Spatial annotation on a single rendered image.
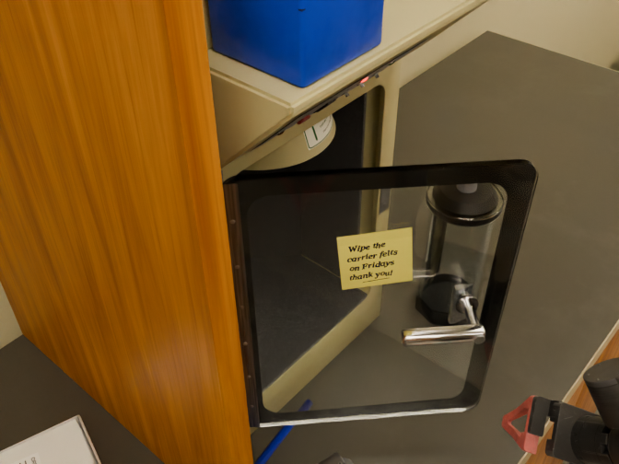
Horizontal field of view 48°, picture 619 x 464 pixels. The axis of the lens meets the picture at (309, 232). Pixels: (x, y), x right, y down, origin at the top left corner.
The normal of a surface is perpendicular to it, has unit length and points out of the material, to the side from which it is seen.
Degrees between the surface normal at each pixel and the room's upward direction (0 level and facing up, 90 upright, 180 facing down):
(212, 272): 90
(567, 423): 45
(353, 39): 90
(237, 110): 90
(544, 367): 0
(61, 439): 0
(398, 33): 0
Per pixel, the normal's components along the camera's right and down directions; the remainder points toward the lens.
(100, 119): -0.65, 0.50
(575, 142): 0.00, -0.76
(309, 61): 0.76, 0.43
